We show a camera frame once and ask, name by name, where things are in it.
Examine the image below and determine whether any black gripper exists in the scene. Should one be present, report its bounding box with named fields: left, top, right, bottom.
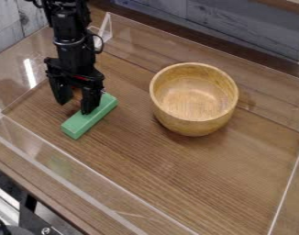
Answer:
left=44, top=39, right=104, bottom=115

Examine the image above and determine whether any green rectangular block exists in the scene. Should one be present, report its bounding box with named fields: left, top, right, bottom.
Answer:
left=62, top=93, right=118, bottom=140

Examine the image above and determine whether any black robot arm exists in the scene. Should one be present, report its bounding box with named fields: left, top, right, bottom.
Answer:
left=27, top=0, right=104, bottom=115

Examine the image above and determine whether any light wooden bowl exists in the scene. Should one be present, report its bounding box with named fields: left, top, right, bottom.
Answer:
left=150, top=62, right=239, bottom=137

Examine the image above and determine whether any black table clamp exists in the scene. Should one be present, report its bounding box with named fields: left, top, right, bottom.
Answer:
left=19, top=195, right=63, bottom=235

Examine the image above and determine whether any clear acrylic corner bracket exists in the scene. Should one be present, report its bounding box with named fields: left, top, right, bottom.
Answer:
left=88, top=13, right=112, bottom=50

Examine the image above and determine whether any clear acrylic tray wall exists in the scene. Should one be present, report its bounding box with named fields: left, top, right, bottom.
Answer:
left=0, top=113, right=199, bottom=235

